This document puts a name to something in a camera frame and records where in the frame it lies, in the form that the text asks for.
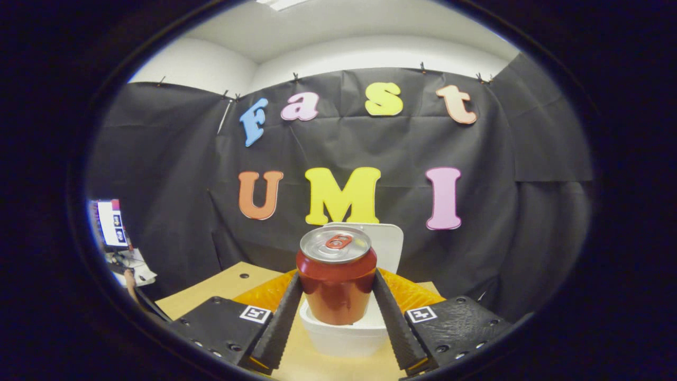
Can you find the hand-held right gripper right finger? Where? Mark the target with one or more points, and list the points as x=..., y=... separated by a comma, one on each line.
x=394, y=323

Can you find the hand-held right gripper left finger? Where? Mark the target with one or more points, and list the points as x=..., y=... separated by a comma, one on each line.
x=283, y=323

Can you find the white desktop garbage bin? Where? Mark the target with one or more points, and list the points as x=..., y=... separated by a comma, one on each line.
x=346, y=338

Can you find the red pop can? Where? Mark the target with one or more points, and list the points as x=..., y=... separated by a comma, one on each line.
x=336, y=280

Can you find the wooden desktop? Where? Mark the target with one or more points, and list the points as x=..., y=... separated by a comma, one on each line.
x=222, y=286

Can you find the white side table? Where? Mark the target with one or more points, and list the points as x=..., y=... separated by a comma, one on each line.
x=140, y=272

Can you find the black backdrop cloth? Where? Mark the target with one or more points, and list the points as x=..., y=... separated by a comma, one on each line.
x=502, y=211

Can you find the computer monitor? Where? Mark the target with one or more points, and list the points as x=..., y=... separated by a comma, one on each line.
x=113, y=222

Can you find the ceiling light panel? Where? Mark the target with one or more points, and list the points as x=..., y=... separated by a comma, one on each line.
x=280, y=3

